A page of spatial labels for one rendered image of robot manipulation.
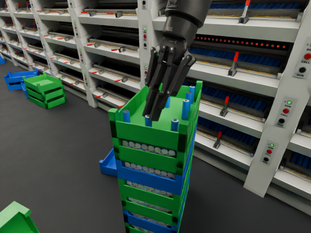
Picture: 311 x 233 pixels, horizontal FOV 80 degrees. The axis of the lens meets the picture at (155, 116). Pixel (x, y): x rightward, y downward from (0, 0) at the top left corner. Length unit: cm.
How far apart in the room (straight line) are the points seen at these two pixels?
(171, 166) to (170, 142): 8
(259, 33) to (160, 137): 53
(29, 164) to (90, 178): 39
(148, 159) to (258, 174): 62
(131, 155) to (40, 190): 70
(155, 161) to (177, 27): 33
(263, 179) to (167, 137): 66
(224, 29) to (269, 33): 16
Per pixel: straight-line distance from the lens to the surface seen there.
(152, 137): 46
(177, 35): 43
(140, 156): 52
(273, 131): 87
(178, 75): 42
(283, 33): 78
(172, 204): 62
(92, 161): 119
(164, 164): 50
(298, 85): 80
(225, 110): 93
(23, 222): 94
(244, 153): 103
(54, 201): 106
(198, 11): 45
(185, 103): 55
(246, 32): 81
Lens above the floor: 78
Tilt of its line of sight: 30 degrees down
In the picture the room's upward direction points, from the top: straight up
